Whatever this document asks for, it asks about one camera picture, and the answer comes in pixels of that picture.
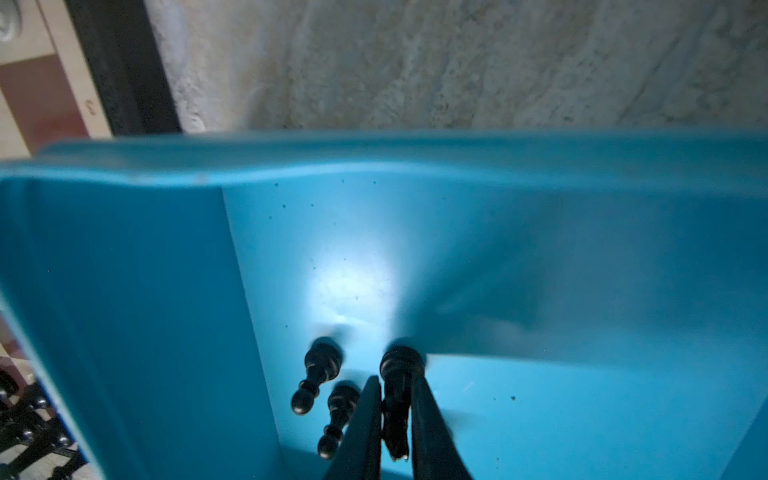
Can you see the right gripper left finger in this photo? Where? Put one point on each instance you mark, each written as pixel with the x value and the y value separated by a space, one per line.
pixel 359 455

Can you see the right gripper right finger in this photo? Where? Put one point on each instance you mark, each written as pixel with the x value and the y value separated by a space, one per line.
pixel 434 453

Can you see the black chess piece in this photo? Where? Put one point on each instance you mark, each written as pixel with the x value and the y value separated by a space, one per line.
pixel 399 365

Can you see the black pieces on board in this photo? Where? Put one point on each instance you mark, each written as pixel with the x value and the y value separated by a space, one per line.
pixel 21 424

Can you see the chess board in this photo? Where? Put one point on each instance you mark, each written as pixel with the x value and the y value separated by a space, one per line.
pixel 79 70

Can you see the black pawn lying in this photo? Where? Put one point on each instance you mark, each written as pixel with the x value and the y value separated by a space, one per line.
pixel 322 363
pixel 342 404

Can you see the blue tray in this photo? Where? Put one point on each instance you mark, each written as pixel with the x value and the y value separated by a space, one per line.
pixel 590 305

